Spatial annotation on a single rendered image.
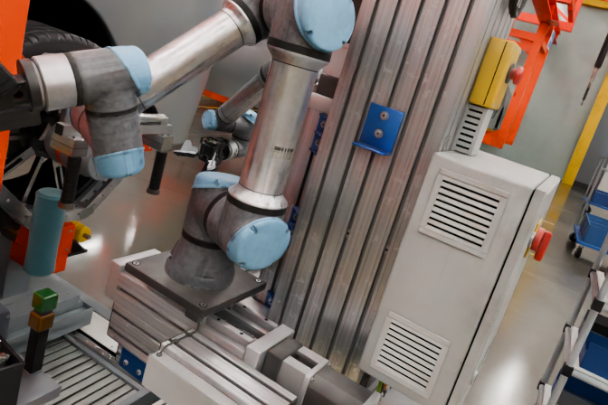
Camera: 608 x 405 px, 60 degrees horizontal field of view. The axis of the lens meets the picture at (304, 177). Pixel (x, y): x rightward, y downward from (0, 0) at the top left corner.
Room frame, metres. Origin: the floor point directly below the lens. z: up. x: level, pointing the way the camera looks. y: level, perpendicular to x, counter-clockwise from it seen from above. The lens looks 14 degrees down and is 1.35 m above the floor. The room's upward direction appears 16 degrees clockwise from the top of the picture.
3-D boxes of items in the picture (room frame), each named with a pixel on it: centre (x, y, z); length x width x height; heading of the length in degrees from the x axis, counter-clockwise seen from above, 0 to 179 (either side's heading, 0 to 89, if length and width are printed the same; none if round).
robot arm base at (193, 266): (1.06, 0.16, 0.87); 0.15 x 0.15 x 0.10
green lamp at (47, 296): (1.07, 0.49, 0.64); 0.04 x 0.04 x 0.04; 66
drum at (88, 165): (1.58, 0.69, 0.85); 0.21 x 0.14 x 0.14; 66
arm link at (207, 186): (1.06, 0.16, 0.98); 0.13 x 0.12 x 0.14; 40
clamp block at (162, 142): (1.68, 0.50, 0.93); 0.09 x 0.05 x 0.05; 66
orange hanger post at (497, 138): (10.57, -3.25, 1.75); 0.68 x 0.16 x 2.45; 66
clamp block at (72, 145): (1.37, 0.64, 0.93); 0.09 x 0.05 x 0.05; 66
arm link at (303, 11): (0.96, 0.07, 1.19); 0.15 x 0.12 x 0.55; 40
